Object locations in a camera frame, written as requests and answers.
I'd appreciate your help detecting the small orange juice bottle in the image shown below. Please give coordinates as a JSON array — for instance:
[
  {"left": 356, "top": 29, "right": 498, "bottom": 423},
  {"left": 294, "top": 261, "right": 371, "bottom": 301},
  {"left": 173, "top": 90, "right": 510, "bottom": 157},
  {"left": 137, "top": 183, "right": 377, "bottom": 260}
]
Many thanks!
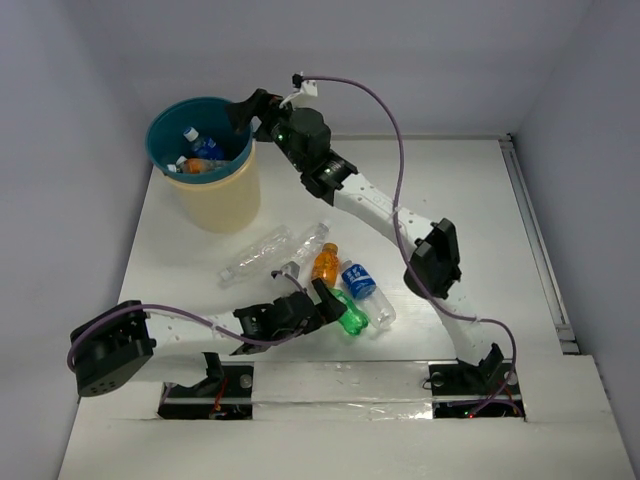
[{"left": 311, "top": 243, "right": 340, "bottom": 288}]

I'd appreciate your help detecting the cream bin with teal rim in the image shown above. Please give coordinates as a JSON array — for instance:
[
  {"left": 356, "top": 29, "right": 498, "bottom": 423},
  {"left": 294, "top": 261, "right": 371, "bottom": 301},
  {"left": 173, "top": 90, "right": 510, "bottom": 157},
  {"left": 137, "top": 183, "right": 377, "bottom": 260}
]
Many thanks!
[{"left": 145, "top": 97, "right": 261, "bottom": 233}]

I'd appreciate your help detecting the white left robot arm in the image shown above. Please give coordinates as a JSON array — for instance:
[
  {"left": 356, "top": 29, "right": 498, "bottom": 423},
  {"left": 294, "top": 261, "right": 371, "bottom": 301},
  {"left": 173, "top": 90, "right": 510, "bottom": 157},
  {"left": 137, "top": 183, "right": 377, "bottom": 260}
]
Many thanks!
[{"left": 67, "top": 280, "right": 347, "bottom": 398}]

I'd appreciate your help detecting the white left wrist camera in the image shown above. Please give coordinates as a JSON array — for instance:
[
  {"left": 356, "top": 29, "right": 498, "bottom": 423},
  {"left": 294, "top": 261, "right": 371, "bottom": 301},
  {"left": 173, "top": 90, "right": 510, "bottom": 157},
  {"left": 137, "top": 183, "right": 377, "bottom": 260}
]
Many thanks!
[{"left": 270, "top": 261, "right": 300, "bottom": 281}]

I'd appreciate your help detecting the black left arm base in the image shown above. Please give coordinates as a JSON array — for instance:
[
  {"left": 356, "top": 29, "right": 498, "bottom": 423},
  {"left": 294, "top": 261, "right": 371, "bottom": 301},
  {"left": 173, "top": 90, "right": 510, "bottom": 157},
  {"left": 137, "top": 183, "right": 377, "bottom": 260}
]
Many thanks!
[{"left": 157, "top": 353, "right": 254, "bottom": 421}]

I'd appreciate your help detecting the orange label drink bottle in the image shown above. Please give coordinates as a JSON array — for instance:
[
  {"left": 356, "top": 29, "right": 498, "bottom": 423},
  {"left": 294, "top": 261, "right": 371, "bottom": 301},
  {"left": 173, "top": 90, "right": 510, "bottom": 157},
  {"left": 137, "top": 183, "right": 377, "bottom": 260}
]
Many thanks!
[{"left": 180, "top": 158, "right": 231, "bottom": 175}]

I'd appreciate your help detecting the large blue label water bottle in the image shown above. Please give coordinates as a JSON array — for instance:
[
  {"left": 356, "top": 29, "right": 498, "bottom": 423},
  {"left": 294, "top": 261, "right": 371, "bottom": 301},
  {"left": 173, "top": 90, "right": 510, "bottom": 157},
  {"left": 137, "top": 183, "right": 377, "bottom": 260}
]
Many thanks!
[{"left": 183, "top": 127, "right": 225, "bottom": 160}]

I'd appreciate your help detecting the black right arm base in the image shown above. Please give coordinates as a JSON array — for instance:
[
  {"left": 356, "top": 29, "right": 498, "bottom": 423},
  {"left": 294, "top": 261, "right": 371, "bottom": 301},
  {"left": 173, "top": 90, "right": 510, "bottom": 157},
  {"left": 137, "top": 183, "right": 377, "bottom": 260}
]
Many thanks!
[{"left": 421, "top": 344, "right": 525, "bottom": 419}]

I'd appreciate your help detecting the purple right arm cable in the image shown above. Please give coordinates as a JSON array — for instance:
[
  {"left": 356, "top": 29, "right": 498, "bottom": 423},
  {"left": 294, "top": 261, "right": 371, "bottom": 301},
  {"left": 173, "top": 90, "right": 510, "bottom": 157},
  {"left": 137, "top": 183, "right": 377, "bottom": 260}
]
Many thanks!
[{"left": 304, "top": 74, "right": 517, "bottom": 417}]

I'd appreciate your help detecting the green soda bottle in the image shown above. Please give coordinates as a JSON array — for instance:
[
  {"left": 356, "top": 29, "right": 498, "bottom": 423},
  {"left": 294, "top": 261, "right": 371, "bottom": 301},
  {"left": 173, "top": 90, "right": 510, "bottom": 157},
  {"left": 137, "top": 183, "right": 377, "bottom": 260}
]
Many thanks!
[{"left": 331, "top": 288, "right": 369, "bottom": 336}]

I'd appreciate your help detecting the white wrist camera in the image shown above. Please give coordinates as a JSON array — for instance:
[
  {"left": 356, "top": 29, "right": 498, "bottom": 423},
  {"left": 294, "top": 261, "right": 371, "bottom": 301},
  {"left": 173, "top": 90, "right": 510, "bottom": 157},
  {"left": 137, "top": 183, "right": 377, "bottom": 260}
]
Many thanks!
[
  {"left": 279, "top": 72, "right": 318, "bottom": 109},
  {"left": 270, "top": 261, "right": 300, "bottom": 281}
]

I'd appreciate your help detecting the clear unlabelled plastic bottle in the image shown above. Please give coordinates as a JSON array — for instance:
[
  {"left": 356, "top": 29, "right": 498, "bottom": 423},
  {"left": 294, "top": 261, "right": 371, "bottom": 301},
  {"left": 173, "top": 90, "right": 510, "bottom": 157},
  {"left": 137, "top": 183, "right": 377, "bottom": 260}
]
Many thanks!
[{"left": 218, "top": 225, "right": 295, "bottom": 287}]

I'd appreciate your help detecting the yellow bottle dark blue label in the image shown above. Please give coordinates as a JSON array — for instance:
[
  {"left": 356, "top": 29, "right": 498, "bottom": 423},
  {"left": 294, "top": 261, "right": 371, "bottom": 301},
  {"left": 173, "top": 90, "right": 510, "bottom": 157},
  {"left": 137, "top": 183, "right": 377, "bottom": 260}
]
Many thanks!
[{"left": 167, "top": 156, "right": 188, "bottom": 173}]

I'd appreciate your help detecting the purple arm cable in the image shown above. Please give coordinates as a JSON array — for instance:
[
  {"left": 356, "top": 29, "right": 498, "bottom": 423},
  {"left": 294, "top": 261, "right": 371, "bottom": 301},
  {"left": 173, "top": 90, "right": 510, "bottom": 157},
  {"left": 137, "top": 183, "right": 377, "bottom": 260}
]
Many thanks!
[
  {"left": 65, "top": 270, "right": 309, "bottom": 371},
  {"left": 304, "top": 74, "right": 517, "bottom": 417}
]

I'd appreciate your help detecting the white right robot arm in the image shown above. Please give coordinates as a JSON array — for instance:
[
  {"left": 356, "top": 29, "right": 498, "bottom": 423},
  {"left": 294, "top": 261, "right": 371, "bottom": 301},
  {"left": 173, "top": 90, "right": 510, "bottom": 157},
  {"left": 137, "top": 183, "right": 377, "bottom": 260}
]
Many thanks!
[{"left": 225, "top": 89, "right": 503, "bottom": 393}]

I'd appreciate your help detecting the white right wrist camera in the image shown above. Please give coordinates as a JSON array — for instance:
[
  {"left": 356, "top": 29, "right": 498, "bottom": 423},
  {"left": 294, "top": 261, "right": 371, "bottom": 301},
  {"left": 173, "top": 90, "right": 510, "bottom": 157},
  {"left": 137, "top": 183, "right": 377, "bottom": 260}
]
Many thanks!
[{"left": 279, "top": 72, "right": 318, "bottom": 109}]

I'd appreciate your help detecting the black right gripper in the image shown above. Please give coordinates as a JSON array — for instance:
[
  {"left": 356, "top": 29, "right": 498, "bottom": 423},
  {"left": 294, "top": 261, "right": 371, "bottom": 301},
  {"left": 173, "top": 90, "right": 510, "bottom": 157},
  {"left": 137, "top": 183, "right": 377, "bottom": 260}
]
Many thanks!
[{"left": 222, "top": 89, "right": 308, "bottom": 173}]

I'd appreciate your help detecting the small blue label water bottle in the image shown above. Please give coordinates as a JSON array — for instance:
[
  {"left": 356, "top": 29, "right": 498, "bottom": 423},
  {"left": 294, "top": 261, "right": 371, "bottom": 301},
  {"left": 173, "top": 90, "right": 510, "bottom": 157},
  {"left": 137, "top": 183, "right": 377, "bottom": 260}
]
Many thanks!
[{"left": 340, "top": 260, "right": 396, "bottom": 330}]

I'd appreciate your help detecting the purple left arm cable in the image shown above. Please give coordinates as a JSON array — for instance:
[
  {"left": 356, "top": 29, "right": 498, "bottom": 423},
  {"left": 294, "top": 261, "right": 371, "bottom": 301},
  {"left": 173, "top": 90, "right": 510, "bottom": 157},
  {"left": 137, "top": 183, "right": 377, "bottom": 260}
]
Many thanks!
[{"left": 65, "top": 270, "right": 309, "bottom": 371}]

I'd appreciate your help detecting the clear crumpled bottle white cap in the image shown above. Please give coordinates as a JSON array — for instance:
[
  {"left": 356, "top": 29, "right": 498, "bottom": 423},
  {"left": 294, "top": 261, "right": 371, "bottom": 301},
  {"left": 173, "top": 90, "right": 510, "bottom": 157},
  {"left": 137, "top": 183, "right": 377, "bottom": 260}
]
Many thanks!
[{"left": 285, "top": 219, "right": 331, "bottom": 269}]

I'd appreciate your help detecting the aluminium side rail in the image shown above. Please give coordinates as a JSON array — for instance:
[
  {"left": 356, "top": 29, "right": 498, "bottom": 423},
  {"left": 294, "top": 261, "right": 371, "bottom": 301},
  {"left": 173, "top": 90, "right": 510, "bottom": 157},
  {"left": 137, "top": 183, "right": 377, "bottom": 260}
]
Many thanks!
[{"left": 498, "top": 135, "right": 582, "bottom": 356}]

